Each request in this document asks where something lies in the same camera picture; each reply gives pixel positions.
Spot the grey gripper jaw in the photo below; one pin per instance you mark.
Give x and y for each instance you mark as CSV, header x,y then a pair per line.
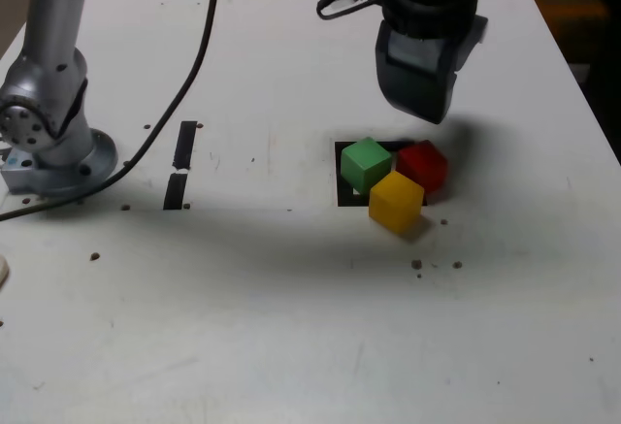
x,y
478,31
412,84

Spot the red cube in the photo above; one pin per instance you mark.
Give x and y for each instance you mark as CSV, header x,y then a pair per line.
x,y
424,167

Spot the green cube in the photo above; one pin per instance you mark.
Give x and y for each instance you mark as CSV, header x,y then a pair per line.
x,y
364,162

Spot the yellow cube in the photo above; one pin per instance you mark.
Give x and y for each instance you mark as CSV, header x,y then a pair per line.
x,y
395,203

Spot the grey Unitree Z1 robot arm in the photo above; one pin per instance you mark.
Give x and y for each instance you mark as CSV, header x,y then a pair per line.
x,y
53,31

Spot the black tape square outline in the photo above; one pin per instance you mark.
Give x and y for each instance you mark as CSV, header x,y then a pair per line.
x,y
347,201

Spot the black tape strip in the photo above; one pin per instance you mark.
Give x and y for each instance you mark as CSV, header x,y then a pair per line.
x,y
186,142

